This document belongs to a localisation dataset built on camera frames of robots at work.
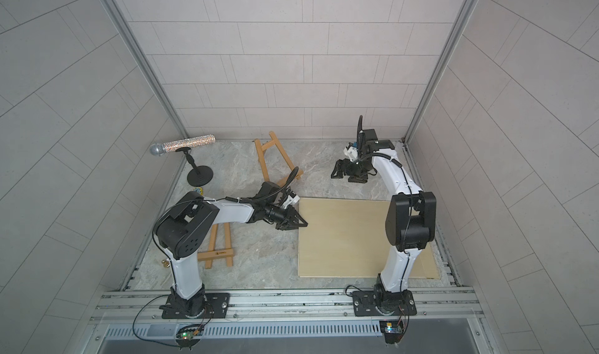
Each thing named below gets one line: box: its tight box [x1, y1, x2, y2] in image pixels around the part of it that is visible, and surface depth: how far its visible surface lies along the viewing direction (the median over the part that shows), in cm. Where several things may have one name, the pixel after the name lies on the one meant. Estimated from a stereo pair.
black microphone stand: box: [175, 146, 214, 188], surface depth 103 cm
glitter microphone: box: [149, 134, 217, 156], surface depth 87 cm
